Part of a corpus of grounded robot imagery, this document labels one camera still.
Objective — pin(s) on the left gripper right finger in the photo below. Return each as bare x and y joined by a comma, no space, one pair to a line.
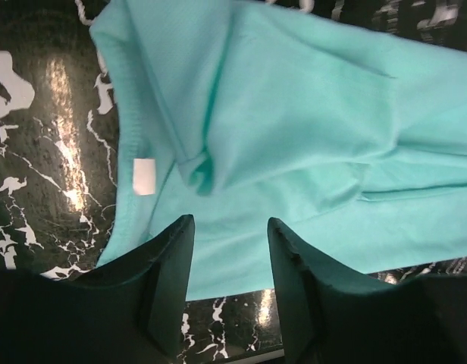
330,313

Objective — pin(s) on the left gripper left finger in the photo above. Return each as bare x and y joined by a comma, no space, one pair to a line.
129,310

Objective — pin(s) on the teal t-shirt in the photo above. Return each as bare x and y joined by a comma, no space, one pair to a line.
239,111

